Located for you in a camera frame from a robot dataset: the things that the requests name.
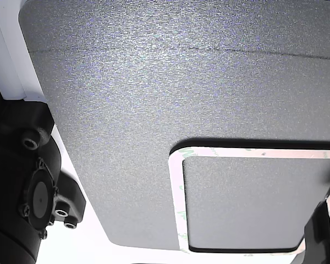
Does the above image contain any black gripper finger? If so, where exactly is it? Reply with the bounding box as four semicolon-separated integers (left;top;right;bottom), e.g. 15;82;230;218
303;201;330;264

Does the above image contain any white rectangular frame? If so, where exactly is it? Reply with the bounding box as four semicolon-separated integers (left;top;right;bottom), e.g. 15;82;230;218
168;139;330;255

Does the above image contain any grey textured panel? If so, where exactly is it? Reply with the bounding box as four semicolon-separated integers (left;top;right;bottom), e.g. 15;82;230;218
18;0;330;255

